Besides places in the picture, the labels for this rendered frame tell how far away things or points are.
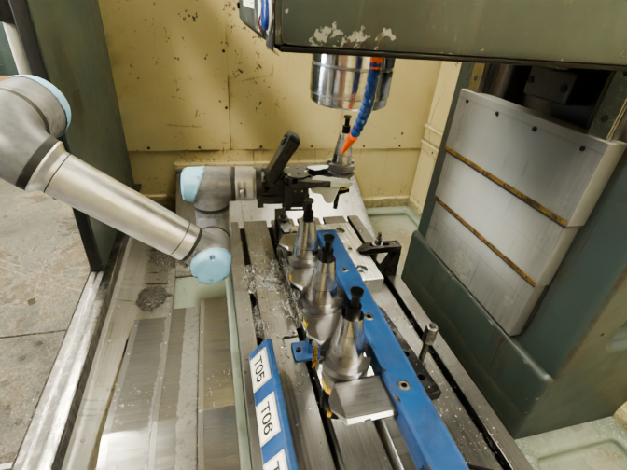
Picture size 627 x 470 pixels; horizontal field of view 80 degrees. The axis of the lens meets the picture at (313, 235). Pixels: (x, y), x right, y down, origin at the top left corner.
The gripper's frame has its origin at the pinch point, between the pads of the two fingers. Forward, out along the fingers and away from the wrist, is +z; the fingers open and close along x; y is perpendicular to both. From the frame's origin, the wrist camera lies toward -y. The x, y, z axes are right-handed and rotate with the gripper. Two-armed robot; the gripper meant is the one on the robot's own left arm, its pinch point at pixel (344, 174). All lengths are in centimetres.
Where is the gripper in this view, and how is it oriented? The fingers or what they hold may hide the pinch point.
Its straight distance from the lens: 85.6
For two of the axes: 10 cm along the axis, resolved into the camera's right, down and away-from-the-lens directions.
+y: -0.7, 8.4, 5.3
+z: 9.8, -0.3, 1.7
